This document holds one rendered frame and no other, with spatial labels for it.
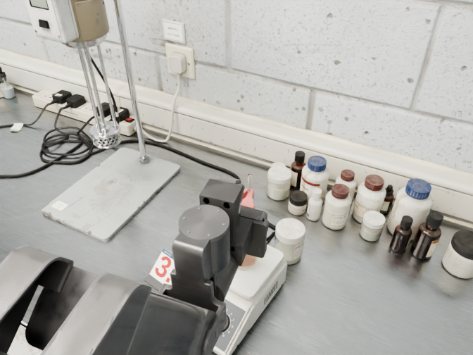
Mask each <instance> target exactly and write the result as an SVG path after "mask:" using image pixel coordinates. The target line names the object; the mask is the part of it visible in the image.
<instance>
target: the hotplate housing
mask: <svg viewBox="0 0 473 355"><path fill-rule="evenodd" d="M286 270H287V262H286V260H284V259H283V261H282V262H281V263H280V264H279V266H278V267H277V269H276V270H275V271H274V273H273V274H272V275H271V276H270V278H269V279H268V280H267V282H266V283H265V284H264V285H263V287H262V288H261V289H260V291H259V292H258V293H257V295H255V297H254V298H253V299H245V298H243V297H241V296H239V295H238V294H236V293H235V292H233V291H231V290H230V289H229V290H228V293H227V296H226V297H225V299H226V300H228V301H230V302H232V303H233V304H235V305H236V306H238V307H239V308H241V309H243V310H245V314H244V317H243V318H242V320H241V322H240V324H239V326H238V328H237V329H236V332H235V333H234V335H233V337H232V339H231V341H230V343H229V345H228V346H227V348H226V350H225V351H223V350H221V349H219V348H218V347H216V346H215V347H214V349H213V352H214V353H215V354H217V355H232V353H233V352H234V350H235V349H236V348H237V347H238V345H239V343H240V342H241V341H242V339H243V338H244V337H245V335H246V334H247V332H248V331H249V330H250V329H251V327H252V326H253V324H254V323H255V322H256V320H257V319H258V317H259V316H260V315H261V313H262V312H263V311H264V309H265V308H266V306H267V305H268V304H269V303H270V301H271V300H272V298H273V297H274V295H275V294H276V293H277V291H278V290H279V288H280V287H281V286H282V285H283V283H284V282H285V280H286Z"/></svg>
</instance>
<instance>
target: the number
mask: <svg viewBox="0 0 473 355"><path fill-rule="evenodd" d="M172 269H175V267H174V261H173V259H171V258H170V257H169V256H167V255H166V254H164V253H162V254H161V256H160V258H159V260H158V262H157V264H156V265H155V267H154V269H153V271H152V273H154V274H155V275H157V276H158V277H159V278H160V279H161V280H163V281H164V282H166V283H167V284H169V285H171V279H170V273H171V271H172Z"/></svg>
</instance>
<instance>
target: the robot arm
mask: <svg viewBox="0 0 473 355"><path fill-rule="evenodd" d="M240 182H241V180H239V179H235V178H231V177H225V176H220V177H219V179H211V178H210V179H209V180H208V182H207V183H206V185H205V187H204V188H203V190H202V191H201V193H200V194H199V202H200V204H199V205H198V206H194V207H191V208H189V209H187V210H186V211H185V212H184V213H183V214H182V215H181V216H180V217H179V221H178V226H179V234H178V235H177V236H176V238H175V239H174V241H173V243H172V256H173V261H174V267H175V269H172V271H171V273H170V279H171V285H168V284H165V283H163V285H162V286H161V288H160V289H159V290H158V292H154V291H151V290H152V288H151V287H149V286H147V285H143V284H141V283H138V282H135V281H132V280H128V279H127V278H123V277H120V276H118V275H114V274H112V273H102V274H100V275H99V274H97V273H93V272H91V271H88V270H85V269H82V268H78V267H75V266H73V264H74V261H72V260H70V259H66V258H63V257H62V256H58V255H55V254H52V253H49V252H47V251H43V250H41V249H37V248H34V247H31V246H28V245H23V246H20V247H18V248H16V249H14V250H13V251H12V252H11V253H10V254H9V255H8V256H7V257H6V258H5V259H4V260H3V261H2V262H1V263H0V355H9V354H7V353H8V350H9V349H10V346H11V344H12V342H13V339H14V337H15V335H16V333H17V331H18V328H19V327H20V324H21V322H22V320H23V318H24V316H25V313H26V311H27V309H28V307H29V305H30V302H31V301H32V298H33V296H34V293H35V292H36V290H37V287H38V285H40V286H42V287H44V288H43V290H42V292H41V294H40V295H39V298H38V300H37V303H36V304H35V306H34V309H33V312H32V315H31V316H30V319H29V322H28V324H27V327H26V329H25V338H26V340H27V343H28V344H29V345H31V346H33V347H36V348H38V349H41V350H42V353H41V354H40V355H211V353H212V351H213V349H214V347H215V345H216V343H217V340H218V338H219V336H220V334H221V332H222V330H223V327H224V326H225V323H226V322H227V316H226V303H224V300H225V297H226V296H227V293H228V290H229V288H230V285H231V283H232V281H233V279H234V276H235V274H236V272H237V269H238V267H239V266H241V265H242V263H243V261H244V258H245V256H246V255H250V256H255V257H258V258H263V257H264V256H265V253H266V251H267V243H266V240H267V231H268V227H269V221H268V220H267V213H266V212H265V211H261V210H258V209H255V206H254V202H253V198H254V189H252V190H251V191H250V192H249V193H248V194H247V188H246V189H244V188H245V186H244V184H241V183H240Z"/></svg>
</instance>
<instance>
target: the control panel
mask: <svg viewBox="0 0 473 355"><path fill-rule="evenodd" d="M224 303H226V314H227V315H228V316H229V327H228V328H227V329H226V330H225V331H224V332H221V334H220V336H219V338H218V340H217V343H216V345H215V346H216V347H218V348H219V349H221V350H223V351H225V350H226V348H227V346H228V345H229V343H230V341H231V339H232V337H233V335H234V333H235V332H236V330H237V328H238V326H239V324H240V322H241V320H242V318H243V317H244V314H245V310H243V309H241V308H239V307H238V306H236V305H235V304H233V303H232V302H230V301H228V300H226V299H225V300H224Z"/></svg>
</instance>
